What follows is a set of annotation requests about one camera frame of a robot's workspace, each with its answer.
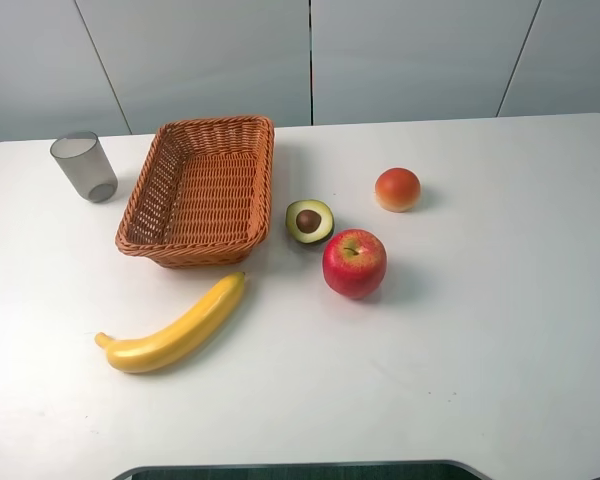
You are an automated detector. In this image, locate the dark monitor edge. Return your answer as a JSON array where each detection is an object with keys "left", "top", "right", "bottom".
[{"left": 117, "top": 461, "right": 487, "bottom": 480}]

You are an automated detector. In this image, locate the yellow banana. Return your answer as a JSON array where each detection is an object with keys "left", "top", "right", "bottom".
[{"left": 94, "top": 272, "right": 246, "bottom": 374}]

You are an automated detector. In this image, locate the brown wicker basket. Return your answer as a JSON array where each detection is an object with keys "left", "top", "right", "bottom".
[{"left": 115, "top": 115, "right": 274, "bottom": 269}]

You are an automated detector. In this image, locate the grey translucent plastic cup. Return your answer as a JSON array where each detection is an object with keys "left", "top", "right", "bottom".
[{"left": 50, "top": 131, "right": 118, "bottom": 203}]

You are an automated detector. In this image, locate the red apple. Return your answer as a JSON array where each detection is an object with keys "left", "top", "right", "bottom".
[{"left": 322, "top": 229, "right": 388, "bottom": 299}]

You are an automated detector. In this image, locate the halved avocado with pit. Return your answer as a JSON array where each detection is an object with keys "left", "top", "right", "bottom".
[{"left": 285, "top": 199, "right": 335, "bottom": 245}]

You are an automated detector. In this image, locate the round orange bread bun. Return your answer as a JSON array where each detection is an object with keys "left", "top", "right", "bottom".
[{"left": 375, "top": 167, "right": 421, "bottom": 213}]

